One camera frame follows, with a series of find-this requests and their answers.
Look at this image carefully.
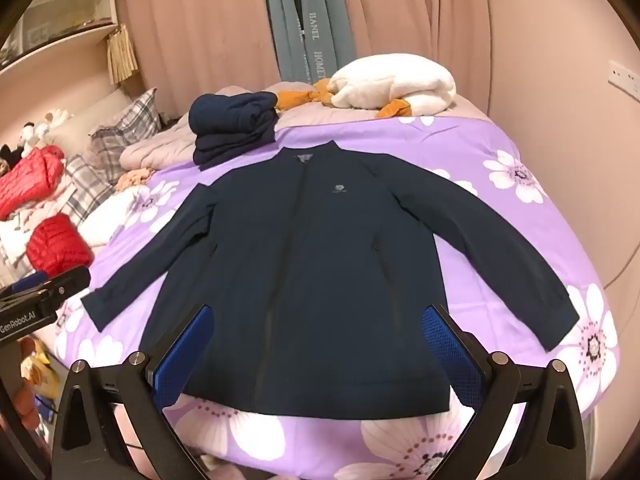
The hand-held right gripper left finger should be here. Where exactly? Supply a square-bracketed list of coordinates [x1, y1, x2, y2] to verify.
[50, 304, 216, 480]

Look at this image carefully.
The pink quilt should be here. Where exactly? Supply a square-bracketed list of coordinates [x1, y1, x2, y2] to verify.
[120, 120, 201, 171]

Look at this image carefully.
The beige tassel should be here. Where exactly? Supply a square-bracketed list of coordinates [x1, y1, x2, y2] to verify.
[106, 24, 138, 85]

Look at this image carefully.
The peach cloth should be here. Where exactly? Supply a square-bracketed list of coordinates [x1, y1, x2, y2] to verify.
[117, 169, 156, 192]

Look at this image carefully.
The white wall power strip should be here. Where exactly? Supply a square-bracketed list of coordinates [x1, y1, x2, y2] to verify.
[607, 60, 640, 101]

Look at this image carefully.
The purple floral blanket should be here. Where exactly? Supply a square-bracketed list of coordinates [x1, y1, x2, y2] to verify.
[52, 110, 621, 480]

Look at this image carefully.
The pink curtain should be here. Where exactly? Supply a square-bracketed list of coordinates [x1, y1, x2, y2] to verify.
[115, 0, 496, 121]

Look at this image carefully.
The white goose plush toy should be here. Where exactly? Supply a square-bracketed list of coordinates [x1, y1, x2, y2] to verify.
[274, 54, 458, 120]

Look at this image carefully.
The grey hanging curtain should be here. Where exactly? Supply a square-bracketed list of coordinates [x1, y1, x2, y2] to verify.
[261, 0, 357, 86]

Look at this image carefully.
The red puffer jacket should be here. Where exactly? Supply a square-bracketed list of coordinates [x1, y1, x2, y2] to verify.
[26, 212, 95, 271]
[0, 145, 68, 221]

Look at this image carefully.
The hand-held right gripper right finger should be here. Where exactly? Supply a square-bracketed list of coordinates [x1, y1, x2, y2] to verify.
[422, 304, 588, 480]

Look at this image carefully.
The navy zip jacket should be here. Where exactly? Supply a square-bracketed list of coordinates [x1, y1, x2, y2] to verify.
[80, 142, 581, 418]

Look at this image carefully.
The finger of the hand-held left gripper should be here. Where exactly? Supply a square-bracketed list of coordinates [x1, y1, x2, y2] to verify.
[7, 266, 92, 311]

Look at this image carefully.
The stack of folded navy clothes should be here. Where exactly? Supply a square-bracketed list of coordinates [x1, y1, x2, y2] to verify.
[189, 91, 280, 171]

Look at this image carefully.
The white wall shelf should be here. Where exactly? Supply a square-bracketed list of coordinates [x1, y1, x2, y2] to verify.
[0, 0, 121, 81]

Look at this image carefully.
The plaid pillow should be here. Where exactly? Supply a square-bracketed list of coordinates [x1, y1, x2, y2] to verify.
[89, 87, 163, 171]
[62, 155, 118, 226]

